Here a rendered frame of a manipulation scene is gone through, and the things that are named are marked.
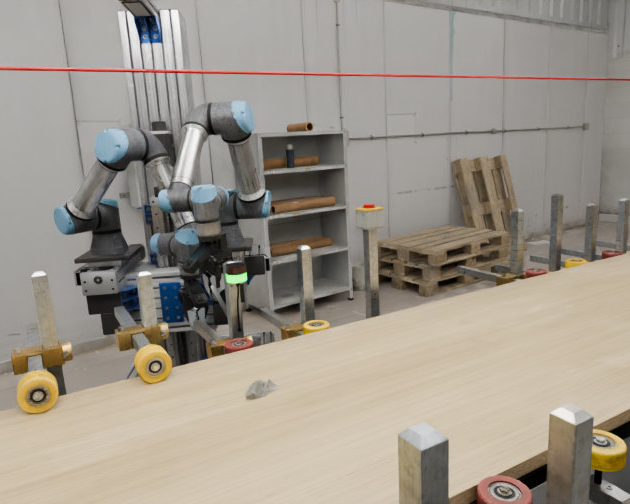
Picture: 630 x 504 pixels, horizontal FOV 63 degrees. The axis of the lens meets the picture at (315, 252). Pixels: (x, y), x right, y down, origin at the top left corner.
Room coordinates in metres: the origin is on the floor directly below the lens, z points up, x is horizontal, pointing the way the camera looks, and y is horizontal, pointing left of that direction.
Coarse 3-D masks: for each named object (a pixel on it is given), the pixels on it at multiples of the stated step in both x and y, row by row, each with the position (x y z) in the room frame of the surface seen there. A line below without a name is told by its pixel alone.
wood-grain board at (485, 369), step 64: (384, 320) 1.51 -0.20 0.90; (448, 320) 1.48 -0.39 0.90; (512, 320) 1.45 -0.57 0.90; (576, 320) 1.42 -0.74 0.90; (128, 384) 1.16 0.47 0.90; (192, 384) 1.14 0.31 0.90; (320, 384) 1.10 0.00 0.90; (384, 384) 1.08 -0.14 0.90; (448, 384) 1.07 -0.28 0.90; (512, 384) 1.05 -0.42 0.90; (576, 384) 1.03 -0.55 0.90; (0, 448) 0.91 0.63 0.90; (64, 448) 0.89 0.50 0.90; (128, 448) 0.88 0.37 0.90; (192, 448) 0.87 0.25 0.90; (256, 448) 0.86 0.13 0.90; (320, 448) 0.85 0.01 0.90; (384, 448) 0.83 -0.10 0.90; (512, 448) 0.81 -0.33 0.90
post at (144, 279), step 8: (144, 272) 1.38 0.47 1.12; (144, 280) 1.37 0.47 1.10; (144, 288) 1.37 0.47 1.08; (152, 288) 1.38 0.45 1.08; (144, 296) 1.37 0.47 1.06; (152, 296) 1.38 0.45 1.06; (144, 304) 1.36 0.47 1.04; (152, 304) 1.37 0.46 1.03; (144, 312) 1.36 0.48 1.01; (152, 312) 1.37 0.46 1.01; (144, 320) 1.36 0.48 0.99; (152, 320) 1.37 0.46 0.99; (152, 344) 1.37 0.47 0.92
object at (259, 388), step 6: (252, 384) 1.10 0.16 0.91; (258, 384) 1.08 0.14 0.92; (264, 384) 1.09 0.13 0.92; (270, 384) 1.09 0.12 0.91; (276, 384) 1.11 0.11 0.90; (252, 390) 1.07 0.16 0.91; (258, 390) 1.07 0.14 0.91; (264, 390) 1.06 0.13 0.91; (270, 390) 1.08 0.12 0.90; (252, 396) 1.05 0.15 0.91; (258, 396) 1.05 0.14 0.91; (264, 396) 1.05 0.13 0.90
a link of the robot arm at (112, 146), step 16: (112, 128) 1.87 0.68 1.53; (96, 144) 1.85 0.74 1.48; (112, 144) 1.82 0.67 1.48; (128, 144) 1.85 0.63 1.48; (144, 144) 1.91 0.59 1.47; (96, 160) 1.91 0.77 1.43; (112, 160) 1.83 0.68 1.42; (128, 160) 1.88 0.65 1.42; (96, 176) 1.91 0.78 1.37; (112, 176) 1.92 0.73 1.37; (80, 192) 1.96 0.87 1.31; (96, 192) 1.94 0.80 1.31; (64, 208) 1.99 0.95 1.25; (80, 208) 1.98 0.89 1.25; (96, 208) 2.06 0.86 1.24; (64, 224) 1.99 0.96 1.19; (80, 224) 2.01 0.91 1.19; (96, 224) 2.08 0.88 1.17
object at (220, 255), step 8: (200, 240) 1.57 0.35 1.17; (208, 240) 1.56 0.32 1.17; (216, 240) 1.59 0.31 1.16; (224, 240) 1.61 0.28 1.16; (216, 248) 1.59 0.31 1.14; (224, 248) 1.61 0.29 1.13; (216, 256) 1.57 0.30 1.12; (224, 256) 1.59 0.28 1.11; (208, 264) 1.56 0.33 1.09; (216, 264) 1.56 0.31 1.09; (208, 272) 1.57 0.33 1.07
